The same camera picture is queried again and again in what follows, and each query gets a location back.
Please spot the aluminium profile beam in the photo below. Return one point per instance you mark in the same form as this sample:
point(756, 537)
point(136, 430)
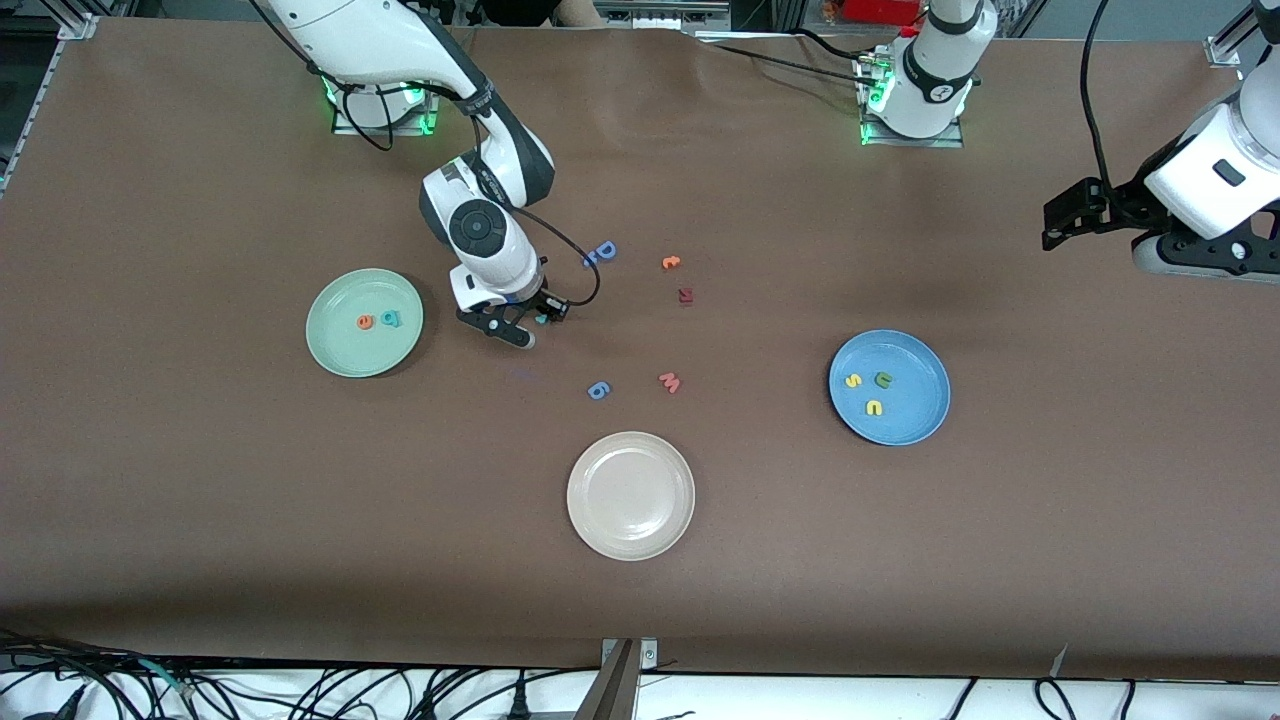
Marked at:
point(610, 690)

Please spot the black power plug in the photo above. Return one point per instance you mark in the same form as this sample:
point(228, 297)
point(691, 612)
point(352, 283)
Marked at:
point(519, 705)

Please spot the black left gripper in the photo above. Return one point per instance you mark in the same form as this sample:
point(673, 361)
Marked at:
point(1122, 203)

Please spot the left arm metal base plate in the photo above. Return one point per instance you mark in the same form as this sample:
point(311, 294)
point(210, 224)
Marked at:
point(950, 143)

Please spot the aluminium frame rail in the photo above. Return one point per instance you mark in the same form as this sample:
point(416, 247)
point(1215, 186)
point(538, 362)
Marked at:
point(80, 22)

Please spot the small metal bracket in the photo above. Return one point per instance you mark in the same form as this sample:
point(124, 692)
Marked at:
point(650, 655)

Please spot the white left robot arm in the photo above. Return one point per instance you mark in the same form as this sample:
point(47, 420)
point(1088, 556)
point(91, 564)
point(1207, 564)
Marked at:
point(935, 70)

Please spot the brown table cover sheet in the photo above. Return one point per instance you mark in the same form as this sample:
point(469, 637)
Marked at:
point(200, 500)

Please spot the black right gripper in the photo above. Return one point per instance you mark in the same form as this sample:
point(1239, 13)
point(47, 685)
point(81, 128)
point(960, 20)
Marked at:
point(533, 301)

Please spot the blue plate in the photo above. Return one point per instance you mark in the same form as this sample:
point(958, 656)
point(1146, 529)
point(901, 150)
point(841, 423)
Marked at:
point(915, 400)

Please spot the blue letter g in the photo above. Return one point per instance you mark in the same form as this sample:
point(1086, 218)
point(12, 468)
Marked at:
point(598, 391)

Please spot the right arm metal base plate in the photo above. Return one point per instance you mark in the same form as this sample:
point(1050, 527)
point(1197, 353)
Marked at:
point(350, 128)

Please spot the red box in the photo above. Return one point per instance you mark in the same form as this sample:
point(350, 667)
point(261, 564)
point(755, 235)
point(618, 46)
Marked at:
point(885, 10)

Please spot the green plate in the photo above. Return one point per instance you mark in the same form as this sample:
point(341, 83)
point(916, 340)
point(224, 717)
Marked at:
point(345, 350)

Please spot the pink letter w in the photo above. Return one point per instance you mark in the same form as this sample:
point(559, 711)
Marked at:
point(670, 382)

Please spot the grey power strip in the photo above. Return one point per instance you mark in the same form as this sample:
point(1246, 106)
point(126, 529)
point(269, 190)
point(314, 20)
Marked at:
point(670, 15)

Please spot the blue letter D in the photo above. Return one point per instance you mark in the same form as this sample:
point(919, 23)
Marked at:
point(611, 250)

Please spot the aluminium frame corner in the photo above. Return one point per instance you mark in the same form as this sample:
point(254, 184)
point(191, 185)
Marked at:
point(1225, 50)

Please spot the beige plate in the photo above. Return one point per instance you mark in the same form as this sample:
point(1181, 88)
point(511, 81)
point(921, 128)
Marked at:
point(630, 495)

